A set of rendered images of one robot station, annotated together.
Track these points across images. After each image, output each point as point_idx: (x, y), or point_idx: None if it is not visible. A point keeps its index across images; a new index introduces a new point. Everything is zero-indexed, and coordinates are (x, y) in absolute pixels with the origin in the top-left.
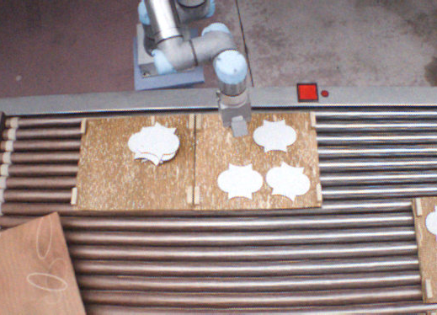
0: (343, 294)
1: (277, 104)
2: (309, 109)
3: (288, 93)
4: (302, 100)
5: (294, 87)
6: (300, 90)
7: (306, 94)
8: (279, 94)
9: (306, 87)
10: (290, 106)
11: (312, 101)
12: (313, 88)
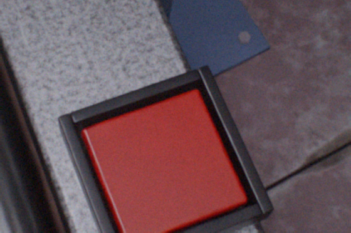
0: None
1: (4, 3)
2: (23, 227)
3: (111, 47)
4: (69, 150)
5: (183, 69)
6: (154, 108)
7: (135, 166)
8: None
9: (204, 147)
10: (17, 89)
11: (98, 228)
12: (209, 200)
